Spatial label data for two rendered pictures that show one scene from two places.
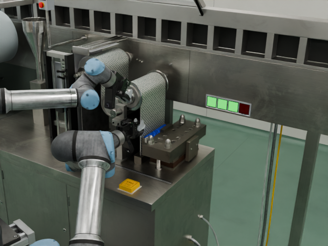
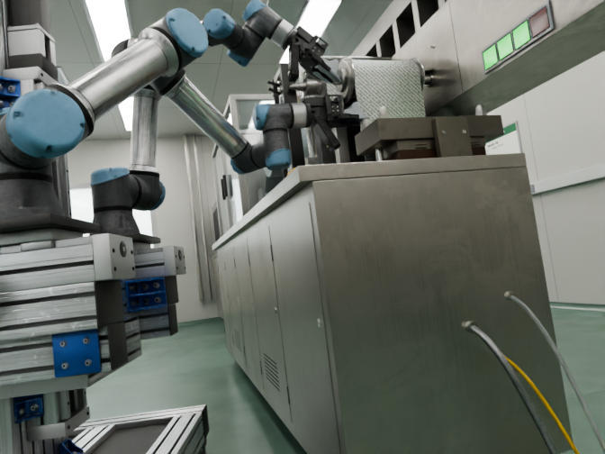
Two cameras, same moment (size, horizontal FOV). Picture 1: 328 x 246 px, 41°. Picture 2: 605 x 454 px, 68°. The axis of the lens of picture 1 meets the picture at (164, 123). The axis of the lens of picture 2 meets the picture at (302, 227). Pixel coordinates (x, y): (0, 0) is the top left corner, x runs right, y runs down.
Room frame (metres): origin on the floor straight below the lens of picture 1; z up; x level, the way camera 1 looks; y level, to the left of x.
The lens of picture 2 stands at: (0.84, -0.67, 0.67)
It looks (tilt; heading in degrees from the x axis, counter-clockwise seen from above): 5 degrees up; 43
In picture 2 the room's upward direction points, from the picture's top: 7 degrees counter-clockwise
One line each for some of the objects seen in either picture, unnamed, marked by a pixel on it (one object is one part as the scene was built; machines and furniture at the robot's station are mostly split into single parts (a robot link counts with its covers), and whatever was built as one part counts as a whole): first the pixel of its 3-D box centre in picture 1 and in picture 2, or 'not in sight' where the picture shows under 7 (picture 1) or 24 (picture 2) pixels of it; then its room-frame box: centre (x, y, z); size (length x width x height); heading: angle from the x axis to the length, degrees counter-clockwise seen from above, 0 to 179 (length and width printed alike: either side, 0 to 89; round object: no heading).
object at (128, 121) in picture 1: (126, 131); (322, 113); (1.90, 0.18, 1.12); 0.12 x 0.08 x 0.09; 150
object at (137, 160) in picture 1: (152, 149); not in sight; (2.10, 0.06, 0.92); 0.28 x 0.04 x 0.04; 150
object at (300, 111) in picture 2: (115, 138); (297, 116); (1.83, 0.22, 1.11); 0.08 x 0.05 x 0.08; 60
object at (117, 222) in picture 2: not in sight; (113, 223); (1.47, 0.74, 0.87); 0.15 x 0.15 x 0.10
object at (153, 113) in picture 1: (153, 116); (392, 113); (2.10, 0.06, 1.11); 0.23 x 0.01 x 0.18; 150
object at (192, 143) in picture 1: (192, 148); (452, 137); (2.04, -0.15, 0.97); 0.10 x 0.03 x 0.11; 150
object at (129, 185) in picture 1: (129, 185); not in sight; (1.74, 0.15, 0.91); 0.07 x 0.07 x 0.02; 60
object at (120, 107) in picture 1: (119, 133); (337, 142); (2.01, 0.22, 1.05); 0.06 x 0.05 x 0.31; 150
